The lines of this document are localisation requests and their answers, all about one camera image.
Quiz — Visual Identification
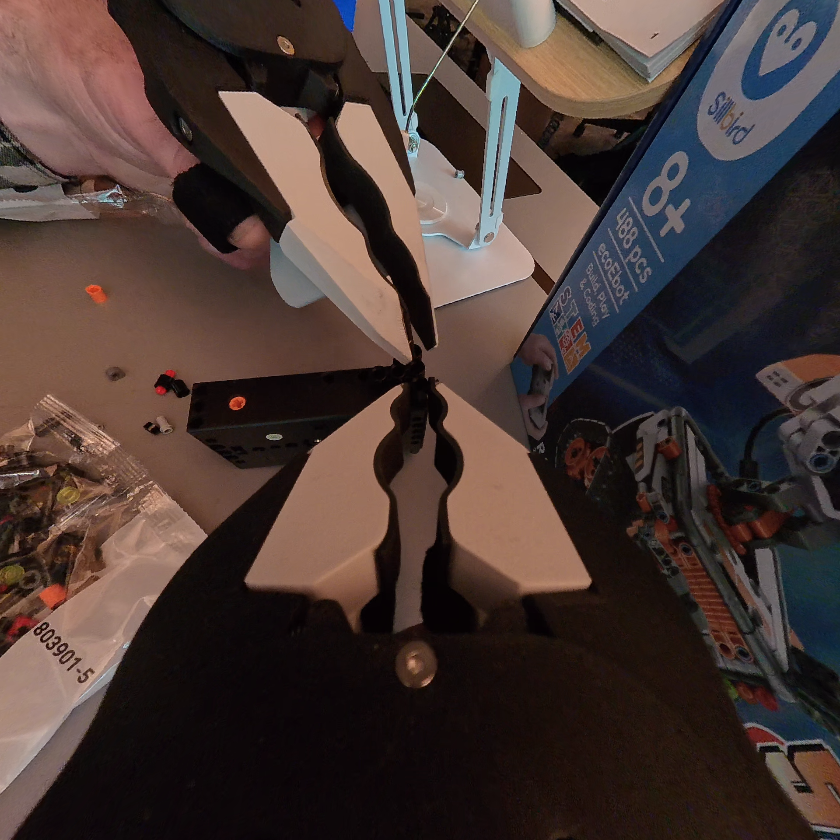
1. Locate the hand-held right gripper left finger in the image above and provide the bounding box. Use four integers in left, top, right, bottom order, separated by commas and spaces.
244, 387, 421, 634

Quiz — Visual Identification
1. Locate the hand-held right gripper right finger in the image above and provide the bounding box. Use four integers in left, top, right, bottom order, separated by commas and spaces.
423, 385, 593, 634

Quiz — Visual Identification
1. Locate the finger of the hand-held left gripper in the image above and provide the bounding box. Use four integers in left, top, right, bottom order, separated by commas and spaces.
320, 100, 438, 352
218, 91, 414, 363

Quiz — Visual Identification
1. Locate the black battery box block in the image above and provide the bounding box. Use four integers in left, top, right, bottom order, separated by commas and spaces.
187, 361, 434, 470

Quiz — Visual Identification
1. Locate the black connector pin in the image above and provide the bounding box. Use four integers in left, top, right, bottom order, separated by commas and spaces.
392, 344, 435, 395

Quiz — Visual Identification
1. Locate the person's left forearm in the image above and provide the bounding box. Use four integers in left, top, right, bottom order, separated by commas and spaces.
0, 121, 70, 191

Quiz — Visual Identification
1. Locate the grey desk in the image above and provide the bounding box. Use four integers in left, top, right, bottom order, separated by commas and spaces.
0, 26, 601, 840

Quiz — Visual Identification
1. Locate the person's left hand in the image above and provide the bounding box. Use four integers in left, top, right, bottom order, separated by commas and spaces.
0, 0, 271, 270

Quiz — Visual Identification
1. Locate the white book stand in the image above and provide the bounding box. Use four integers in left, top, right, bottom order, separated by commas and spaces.
377, 0, 559, 309

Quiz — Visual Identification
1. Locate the blue toy kit box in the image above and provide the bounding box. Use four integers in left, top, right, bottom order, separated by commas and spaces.
511, 0, 840, 840

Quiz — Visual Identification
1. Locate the clear bag of building parts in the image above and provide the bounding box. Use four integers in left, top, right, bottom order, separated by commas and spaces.
0, 394, 207, 791

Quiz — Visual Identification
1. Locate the instruction booklet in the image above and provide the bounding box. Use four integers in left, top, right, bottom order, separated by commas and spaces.
558, 0, 729, 83

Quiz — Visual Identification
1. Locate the page holder wire white tip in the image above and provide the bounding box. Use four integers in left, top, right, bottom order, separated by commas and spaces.
406, 0, 475, 140

